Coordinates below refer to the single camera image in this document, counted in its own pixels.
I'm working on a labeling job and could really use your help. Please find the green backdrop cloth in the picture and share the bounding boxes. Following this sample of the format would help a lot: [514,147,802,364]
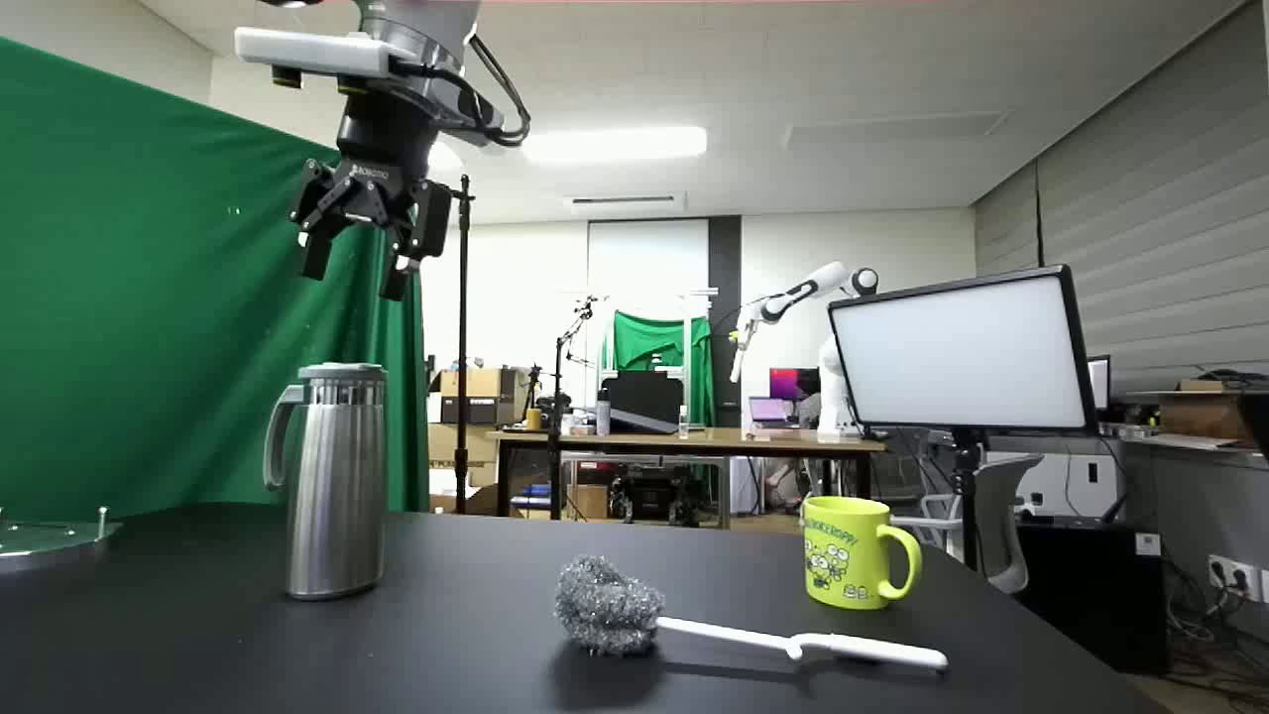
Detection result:
[0,40,426,514]

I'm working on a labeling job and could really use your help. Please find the silver steel flask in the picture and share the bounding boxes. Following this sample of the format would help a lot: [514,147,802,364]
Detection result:
[261,360,391,599]

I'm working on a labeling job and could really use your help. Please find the black light stand pole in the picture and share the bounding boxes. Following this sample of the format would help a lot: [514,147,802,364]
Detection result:
[451,173,473,514]

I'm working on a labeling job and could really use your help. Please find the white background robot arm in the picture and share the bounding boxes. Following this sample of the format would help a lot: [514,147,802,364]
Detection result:
[732,262,882,435]

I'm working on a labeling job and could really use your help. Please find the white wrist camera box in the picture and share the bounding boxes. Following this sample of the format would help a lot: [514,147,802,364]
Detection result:
[233,28,391,79]

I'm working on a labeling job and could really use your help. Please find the small green background screen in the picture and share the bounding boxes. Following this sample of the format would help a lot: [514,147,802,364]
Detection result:
[609,311,717,423]

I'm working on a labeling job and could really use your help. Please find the yellow-green ceramic mug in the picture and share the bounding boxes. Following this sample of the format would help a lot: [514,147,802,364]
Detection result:
[802,496,926,612]

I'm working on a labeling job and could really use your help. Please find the large white-screen monitor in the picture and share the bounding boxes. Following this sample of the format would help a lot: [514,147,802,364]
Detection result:
[828,266,1095,432]

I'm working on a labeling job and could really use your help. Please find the round green metal plate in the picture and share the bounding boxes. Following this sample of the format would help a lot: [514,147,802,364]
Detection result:
[0,505,120,571]

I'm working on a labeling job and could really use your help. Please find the grey scrub brush white handle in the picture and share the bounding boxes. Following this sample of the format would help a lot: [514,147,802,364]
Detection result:
[555,555,950,670]

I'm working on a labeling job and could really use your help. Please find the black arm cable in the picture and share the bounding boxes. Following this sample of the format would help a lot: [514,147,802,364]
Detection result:
[426,31,535,151]

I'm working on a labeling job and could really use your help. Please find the wooden background desk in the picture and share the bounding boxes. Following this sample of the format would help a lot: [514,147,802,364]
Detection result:
[498,427,885,514]

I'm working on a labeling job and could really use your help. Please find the black cabinet under monitor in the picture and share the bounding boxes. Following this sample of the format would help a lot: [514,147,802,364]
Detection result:
[1018,522,1170,674]

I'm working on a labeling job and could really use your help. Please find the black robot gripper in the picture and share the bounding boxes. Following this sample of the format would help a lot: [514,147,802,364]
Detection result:
[293,90,451,302]

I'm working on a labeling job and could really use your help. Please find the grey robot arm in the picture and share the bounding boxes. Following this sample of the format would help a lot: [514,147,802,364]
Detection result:
[290,0,475,302]

